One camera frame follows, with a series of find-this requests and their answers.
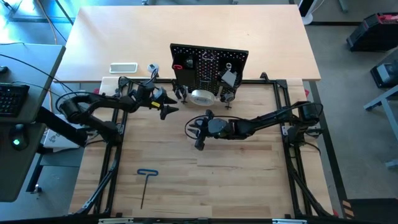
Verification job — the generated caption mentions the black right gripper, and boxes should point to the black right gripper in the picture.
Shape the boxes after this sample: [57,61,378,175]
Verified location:
[189,110,234,151]

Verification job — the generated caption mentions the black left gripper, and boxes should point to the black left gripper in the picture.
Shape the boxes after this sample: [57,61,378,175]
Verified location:
[150,87,180,121]

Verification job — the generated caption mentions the white tape roll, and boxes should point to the white tape roll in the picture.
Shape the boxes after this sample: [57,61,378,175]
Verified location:
[190,89,216,106]

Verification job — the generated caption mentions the black tape measure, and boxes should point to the black tape measure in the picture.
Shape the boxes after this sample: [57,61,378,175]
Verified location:
[221,90,236,103]

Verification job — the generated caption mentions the grey black hand tool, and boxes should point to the grey black hand tool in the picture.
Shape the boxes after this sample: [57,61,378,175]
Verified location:
[221,70,238,88]

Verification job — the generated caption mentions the blue T-handle hex key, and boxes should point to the blue T-handle hex key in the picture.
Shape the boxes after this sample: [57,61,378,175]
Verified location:
[136,168,159,210]

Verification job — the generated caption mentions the black perforated metal pegboard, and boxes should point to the black perforated metal pegboard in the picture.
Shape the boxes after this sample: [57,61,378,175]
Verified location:
[169,43,250,110]

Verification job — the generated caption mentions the tall black pegboard bin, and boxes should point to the tall black pegboard bin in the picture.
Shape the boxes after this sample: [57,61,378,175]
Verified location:
[172,55,197,91]

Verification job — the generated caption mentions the white rectangular tray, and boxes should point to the white rectangular tray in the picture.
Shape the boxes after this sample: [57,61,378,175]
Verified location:
[109,62,139,75]

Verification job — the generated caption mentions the tan laminate table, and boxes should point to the tan laminate table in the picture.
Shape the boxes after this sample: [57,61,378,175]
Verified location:
[55,4,322,83]

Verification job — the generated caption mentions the black desk support beam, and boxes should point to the black desk support beam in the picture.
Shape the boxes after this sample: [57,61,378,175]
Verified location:
[35,105,91,149]

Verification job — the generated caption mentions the white cardboard box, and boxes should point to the white cardboard box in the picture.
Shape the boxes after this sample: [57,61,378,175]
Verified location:
[42,114,90,151]

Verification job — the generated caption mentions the grey side desk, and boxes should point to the grey side desk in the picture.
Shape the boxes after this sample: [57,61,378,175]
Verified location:
[0,43,67,203]

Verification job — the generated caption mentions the black computer mouse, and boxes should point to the black computer mouse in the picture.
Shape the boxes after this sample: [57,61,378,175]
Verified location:
[8,123,29,151]

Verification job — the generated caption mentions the black keyboard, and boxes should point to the black keyboard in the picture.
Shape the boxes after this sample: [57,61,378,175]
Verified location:
[0,82,31,118]

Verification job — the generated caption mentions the white cylindrical stand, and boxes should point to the white cylindrical stand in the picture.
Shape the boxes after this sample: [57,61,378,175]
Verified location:
[298,0,326,26]

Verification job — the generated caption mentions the black mat hazard stripes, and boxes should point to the black mat hazard stripes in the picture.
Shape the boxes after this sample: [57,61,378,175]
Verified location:
[341,197,398,220]

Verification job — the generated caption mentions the black grey equipment box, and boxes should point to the black grey equipment box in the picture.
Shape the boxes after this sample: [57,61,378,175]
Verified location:
[369,55,398,88]

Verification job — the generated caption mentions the black tool case red lid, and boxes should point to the black tool case red lid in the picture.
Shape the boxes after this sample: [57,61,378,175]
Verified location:
[346,12,398,53]

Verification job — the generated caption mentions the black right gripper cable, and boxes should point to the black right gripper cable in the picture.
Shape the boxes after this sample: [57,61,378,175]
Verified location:
[184,114,237,141]

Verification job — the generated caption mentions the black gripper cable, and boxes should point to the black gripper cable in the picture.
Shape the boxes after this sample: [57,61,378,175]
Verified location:
[55,67,160,110]
[184,114,237,141]

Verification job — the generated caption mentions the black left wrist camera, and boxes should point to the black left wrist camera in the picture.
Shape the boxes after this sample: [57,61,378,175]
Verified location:
[136,82,155,101]

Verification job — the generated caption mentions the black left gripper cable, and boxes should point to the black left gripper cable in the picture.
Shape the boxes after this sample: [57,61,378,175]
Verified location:
[55,67,160,110]

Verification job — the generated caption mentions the black aluminium table frame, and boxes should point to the black aluminium table frame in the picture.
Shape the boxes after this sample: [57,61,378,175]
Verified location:
[74,73,335,218]

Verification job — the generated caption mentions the silver metal bracket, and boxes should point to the silver metal bracket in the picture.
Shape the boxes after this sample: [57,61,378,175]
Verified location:
[272,218,308,224]
[98,217,134,223]

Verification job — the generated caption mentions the grey metal cart frame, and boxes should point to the grey metal cart frame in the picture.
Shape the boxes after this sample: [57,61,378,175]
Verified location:
[363,88,398,169]

